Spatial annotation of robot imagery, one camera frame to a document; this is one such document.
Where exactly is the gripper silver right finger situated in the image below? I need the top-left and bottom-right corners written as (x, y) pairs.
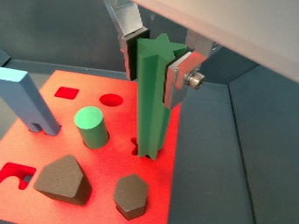
top-left (162, 30), bottom-right (218, 109)

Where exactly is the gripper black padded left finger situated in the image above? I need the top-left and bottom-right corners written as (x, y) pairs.
top-left (104, 0), bottom-right (149, 81)

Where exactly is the green star prism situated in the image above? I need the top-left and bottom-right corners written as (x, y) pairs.
top-left (136, 33), bottom-right (186, 160)

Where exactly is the red peg board base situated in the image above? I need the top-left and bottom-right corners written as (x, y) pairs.
top-left (0, 71), bottom-right (180, 224)

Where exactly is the green cylinder peg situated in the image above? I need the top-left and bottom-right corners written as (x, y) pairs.
top-left (73, 106), bottom-right (108, 150)

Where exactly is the light blue arch block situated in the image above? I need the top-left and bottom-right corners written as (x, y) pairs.
top-left (0, 67), bottom-right (61, 136)

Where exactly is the brown hexagon peg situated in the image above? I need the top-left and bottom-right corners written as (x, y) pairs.
top-left (113, 174), bottom-right (148, 220)

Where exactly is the brown rounded triangle peg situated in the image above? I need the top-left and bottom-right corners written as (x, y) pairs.
top-left (33, 155), bottom-right (92, 206)

